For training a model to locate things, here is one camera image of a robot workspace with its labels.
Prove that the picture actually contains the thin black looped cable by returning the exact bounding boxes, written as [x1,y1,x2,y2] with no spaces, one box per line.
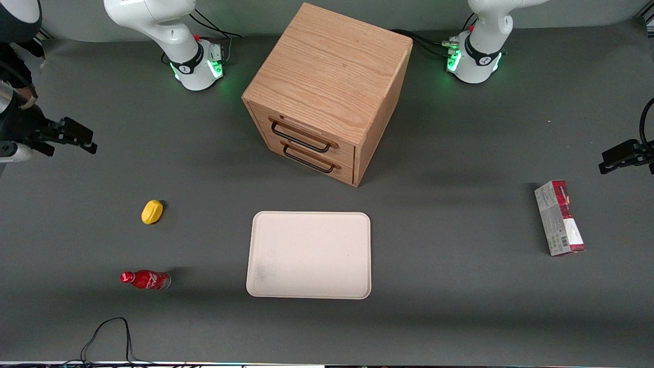
[61,317,154,366]

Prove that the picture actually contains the yellow lemon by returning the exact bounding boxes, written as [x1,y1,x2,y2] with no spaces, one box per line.
[141,199,164,225]

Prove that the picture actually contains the wooden cabinet drawer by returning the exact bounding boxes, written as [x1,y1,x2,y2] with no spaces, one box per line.
[263,137,355,185]
[249,104,356,162]

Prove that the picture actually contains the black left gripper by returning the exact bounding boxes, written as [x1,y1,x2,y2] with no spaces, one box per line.
[598,139,654,175]

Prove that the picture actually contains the red coke bottle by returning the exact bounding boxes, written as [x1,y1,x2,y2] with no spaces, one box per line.
[120,270,172,291]

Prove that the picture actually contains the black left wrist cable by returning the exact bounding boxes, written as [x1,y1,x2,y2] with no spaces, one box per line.
[639,97,654,149]

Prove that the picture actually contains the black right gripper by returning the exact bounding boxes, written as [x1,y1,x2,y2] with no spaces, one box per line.
[0,104,98,157]

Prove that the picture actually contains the black arm base cables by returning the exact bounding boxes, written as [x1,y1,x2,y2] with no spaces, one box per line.
[161,8,243,64]
[391,13,478,58]

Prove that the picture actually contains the beige rectangular tray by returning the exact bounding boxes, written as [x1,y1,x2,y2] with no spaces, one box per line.
[246,211,372,300]

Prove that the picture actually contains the wooden two-drawer cabinet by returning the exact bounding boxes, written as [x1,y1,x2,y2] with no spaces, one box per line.
[241,2,414,188]

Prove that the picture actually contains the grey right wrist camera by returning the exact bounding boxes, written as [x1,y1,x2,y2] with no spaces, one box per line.
[0,142,32,164]

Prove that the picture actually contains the black metal drawer handle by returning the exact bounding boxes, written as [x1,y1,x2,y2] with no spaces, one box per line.
[268,117,340,153]
[280,141,342,174]

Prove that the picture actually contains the black left arm base cables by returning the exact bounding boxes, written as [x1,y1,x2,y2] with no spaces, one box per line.
[391,13,478,58]

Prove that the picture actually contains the black right arm base cables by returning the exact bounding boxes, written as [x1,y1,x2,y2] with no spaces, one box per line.
[161,8,243,64]

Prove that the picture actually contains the red and white carton box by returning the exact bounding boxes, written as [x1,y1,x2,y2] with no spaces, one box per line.
[534,179,586,257]

